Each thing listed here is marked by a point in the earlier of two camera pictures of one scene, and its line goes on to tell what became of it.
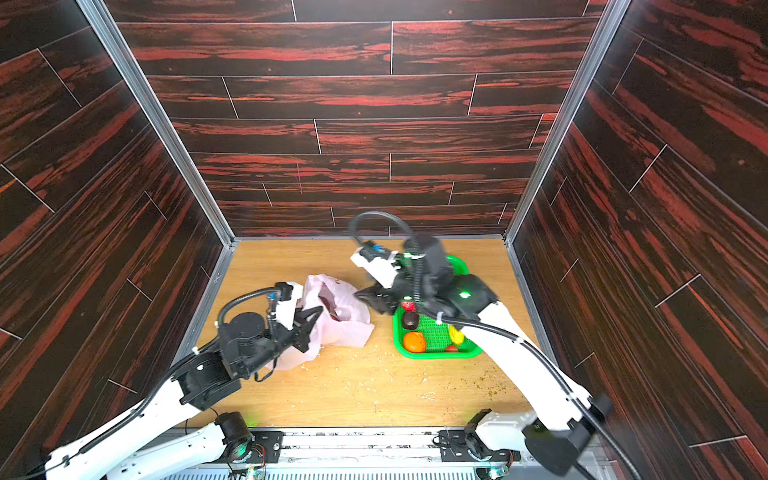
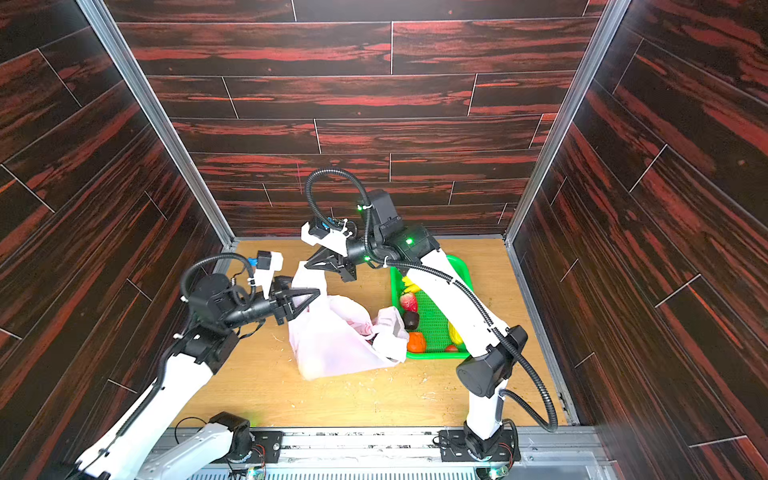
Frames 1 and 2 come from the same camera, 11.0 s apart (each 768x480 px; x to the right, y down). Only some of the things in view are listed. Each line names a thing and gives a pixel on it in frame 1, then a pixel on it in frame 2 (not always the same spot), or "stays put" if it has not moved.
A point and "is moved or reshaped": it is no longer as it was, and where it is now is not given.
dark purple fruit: [410, 320] stays put
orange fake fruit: [415, 342] stays put
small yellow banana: [457, 336] stays put
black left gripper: [294, 330] → [280, 301]
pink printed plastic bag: [344, 320] is moved or reshaped
